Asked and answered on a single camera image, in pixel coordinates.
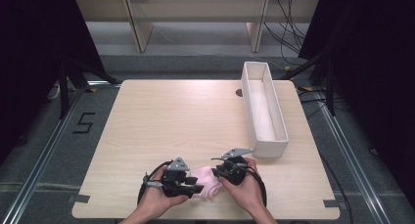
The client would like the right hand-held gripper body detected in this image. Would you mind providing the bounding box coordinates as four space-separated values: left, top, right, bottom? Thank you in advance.
220 148 254 186

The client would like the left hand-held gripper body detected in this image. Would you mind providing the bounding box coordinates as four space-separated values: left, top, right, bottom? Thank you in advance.
161 157 198 199

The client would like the pink sock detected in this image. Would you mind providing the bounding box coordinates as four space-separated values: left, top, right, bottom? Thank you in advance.
199 180 223 200
190 165 216 188

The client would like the white rectangular box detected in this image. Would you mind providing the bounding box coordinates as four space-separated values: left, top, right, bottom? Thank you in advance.
240 61 290 159

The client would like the person's left hand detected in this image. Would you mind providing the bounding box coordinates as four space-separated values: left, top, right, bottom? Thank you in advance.
136 164 190 219

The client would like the person's right hand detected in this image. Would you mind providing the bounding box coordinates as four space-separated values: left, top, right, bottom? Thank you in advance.
219 157 265 216

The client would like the black metal stand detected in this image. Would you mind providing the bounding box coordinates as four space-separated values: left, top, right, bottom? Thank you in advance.
279 51 338 116
58 58 120 120

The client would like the beige wooden background furniture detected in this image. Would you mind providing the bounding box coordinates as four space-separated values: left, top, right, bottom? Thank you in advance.
74 0 321 54

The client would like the black curtain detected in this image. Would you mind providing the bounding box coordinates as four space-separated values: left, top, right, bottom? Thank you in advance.
0 0 107 159
298 0 415 205

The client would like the metal floor rail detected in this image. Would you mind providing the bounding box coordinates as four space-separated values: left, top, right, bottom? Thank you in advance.
0 86 86 224
313 90 392 224

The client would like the bundle of black background cables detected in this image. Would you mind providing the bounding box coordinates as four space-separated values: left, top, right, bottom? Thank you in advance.
263 0 311 66

